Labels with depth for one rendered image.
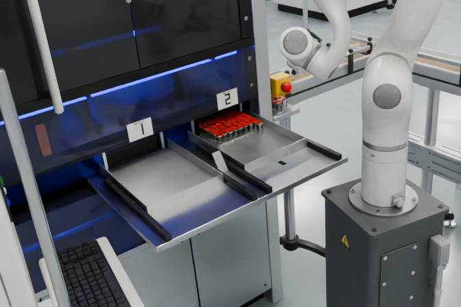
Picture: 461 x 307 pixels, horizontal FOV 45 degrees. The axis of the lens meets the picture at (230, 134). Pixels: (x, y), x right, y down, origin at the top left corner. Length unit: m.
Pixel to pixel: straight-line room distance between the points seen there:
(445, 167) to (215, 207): 1.30
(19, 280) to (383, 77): 0.90
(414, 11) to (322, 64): 0.25
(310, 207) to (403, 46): 1.81
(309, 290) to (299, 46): 1.47
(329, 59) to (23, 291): 0.86
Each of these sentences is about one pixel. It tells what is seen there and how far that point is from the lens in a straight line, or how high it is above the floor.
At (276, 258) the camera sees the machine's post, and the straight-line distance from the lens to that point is 2.42.
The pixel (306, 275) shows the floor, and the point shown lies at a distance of 2.69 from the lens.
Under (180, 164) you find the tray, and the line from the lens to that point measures 1.83.
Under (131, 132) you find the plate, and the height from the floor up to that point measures 1.02.
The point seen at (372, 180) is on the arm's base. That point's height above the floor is 0.95.
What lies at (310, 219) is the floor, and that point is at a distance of 3.05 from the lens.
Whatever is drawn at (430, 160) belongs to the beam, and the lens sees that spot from 2.62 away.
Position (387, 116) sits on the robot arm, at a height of 1.16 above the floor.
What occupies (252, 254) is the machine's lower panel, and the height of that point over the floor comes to 0.32.
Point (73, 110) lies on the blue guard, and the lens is 1.68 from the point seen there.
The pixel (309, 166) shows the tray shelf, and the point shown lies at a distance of 1.76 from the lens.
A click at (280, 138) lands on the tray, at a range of 1.93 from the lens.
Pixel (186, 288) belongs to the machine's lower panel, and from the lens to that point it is 2.19.
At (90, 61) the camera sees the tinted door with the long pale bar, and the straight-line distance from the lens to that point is 1.67.
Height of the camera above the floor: 1.75
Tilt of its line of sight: 26 degrees down
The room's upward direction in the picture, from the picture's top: 6 degrees counter-clockwise
